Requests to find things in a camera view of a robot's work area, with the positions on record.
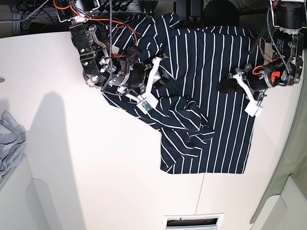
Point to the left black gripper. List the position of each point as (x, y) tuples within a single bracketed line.
[(258, 79)]

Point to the grey cloth pile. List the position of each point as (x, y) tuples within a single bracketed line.
[(12, 144)]

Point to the aluminium frame post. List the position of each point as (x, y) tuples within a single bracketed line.
[(148, 6)]

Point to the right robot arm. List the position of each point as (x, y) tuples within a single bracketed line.
[(121, 55)]

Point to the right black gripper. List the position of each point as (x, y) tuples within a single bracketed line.
[(136, 76)]

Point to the navy white striped t-shirt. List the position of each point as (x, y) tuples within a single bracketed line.
[(203, 130)]

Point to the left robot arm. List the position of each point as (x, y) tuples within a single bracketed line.
[(285, 20)]

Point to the white vent slot frame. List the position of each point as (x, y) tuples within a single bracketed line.
[(193, 222)]

